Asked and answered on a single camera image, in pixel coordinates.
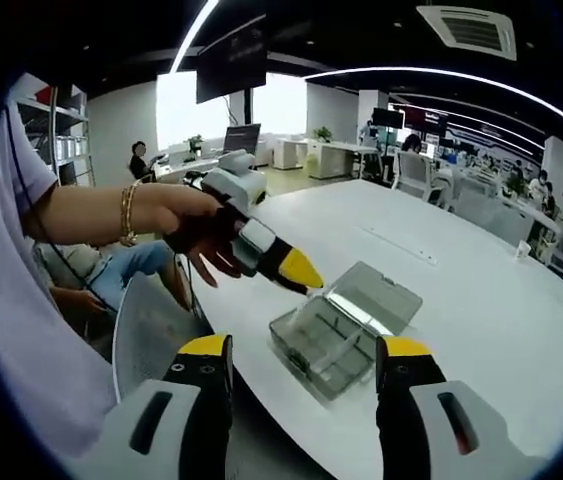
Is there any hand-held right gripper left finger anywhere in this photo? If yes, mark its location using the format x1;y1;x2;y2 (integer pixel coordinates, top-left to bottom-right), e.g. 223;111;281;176
65;333;236;480

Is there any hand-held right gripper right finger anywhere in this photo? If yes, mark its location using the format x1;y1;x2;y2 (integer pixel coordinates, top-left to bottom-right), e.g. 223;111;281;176
373;334;555;480

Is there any clear plastic guide fixture box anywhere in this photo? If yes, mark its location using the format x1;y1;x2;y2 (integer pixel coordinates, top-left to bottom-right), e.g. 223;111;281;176
267;260;423;401

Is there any person's left hand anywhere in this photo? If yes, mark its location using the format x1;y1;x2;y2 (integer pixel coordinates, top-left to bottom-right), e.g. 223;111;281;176
160;192;243;289

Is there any black desk monitor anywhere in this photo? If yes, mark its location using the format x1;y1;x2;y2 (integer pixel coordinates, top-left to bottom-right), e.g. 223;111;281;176
221;123;262;156

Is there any white low cabinet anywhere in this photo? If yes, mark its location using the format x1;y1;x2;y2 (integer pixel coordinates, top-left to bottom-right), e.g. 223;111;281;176
275;137;307;169

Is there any black ceiling screen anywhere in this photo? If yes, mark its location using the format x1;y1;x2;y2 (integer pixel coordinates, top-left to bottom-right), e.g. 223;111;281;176
195;14;268;105

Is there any straight ceiling light strip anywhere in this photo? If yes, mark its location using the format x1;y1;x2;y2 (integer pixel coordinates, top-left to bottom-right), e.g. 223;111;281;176
169;0;222;72

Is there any metal storage shelf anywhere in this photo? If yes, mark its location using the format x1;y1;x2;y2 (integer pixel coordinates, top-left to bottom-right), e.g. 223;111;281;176
10;74;97;189

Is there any person in lavender shirt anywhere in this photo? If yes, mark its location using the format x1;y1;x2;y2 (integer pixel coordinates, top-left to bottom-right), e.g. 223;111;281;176
0;99;117;459

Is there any curved ceiling light strip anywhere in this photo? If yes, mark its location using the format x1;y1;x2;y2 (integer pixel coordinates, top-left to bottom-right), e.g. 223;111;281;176
305;66;563;146

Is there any ceiling air vent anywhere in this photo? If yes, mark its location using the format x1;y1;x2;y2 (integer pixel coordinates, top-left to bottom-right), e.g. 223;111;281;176
415;4;518;62

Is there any gold bracelet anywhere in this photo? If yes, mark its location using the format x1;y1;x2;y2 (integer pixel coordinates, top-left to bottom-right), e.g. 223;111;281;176
118;178;145;247

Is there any dark red wall screen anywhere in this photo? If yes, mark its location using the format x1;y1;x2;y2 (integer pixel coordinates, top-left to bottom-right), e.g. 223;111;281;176
405;107;450;136

